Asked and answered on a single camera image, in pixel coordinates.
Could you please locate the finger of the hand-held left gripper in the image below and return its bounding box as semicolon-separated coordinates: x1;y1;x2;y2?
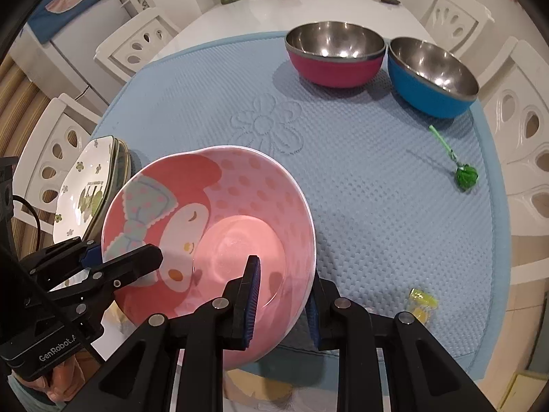
19;237;102;279
47;244;164;331

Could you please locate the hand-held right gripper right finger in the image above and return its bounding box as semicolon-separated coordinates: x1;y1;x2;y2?
305;272;502;412

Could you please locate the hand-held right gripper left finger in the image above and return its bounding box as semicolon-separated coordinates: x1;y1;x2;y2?
75;255;261;412

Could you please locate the pink cartoon bowl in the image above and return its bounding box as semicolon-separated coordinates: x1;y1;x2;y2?
101;146;318;370

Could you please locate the person's left hand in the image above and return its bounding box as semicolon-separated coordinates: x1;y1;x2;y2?
45;345;104;404

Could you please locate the yellow-green wrapped candy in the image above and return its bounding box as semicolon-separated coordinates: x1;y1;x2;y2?
405;287;440;324

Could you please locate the blue textured table mat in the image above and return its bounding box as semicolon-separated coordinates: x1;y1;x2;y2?
92;30;513;374

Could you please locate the white dining chair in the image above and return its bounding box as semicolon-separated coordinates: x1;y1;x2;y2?
13;93;104;219
420;0;494;58
94;7;181;84
476;36;549;275

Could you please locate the white refrigerator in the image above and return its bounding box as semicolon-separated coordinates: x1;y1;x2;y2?
9;0;133;108

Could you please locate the green wrapped lollipop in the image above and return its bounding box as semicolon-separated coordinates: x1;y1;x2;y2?
429;124;479;192

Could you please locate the yellow box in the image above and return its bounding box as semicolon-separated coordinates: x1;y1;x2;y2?
502;369;541;412

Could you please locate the red steel bowl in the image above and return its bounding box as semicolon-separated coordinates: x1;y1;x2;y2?
285;21;387;91

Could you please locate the blue steel bowl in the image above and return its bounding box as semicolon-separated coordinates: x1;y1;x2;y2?
387;36;480;119

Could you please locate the black cable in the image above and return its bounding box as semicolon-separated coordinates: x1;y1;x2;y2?
13;195;42;250

